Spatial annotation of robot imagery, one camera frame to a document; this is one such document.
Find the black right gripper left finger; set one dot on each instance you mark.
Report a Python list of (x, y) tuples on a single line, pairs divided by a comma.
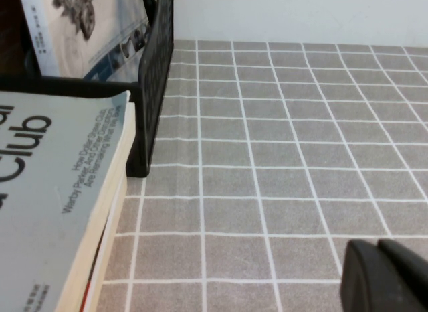
[(364, 282)]

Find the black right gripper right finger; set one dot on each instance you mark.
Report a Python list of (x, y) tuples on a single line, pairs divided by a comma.
[(414, 278)]

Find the blue grey Dollar Club book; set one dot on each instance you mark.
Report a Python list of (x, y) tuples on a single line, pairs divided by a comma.
[(40, 191)]

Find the black mesh book stand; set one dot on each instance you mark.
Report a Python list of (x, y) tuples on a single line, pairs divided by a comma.
[(157, 91)]

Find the white blue car suspension book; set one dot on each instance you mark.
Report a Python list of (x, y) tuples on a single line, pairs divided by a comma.
[(83, 41)]

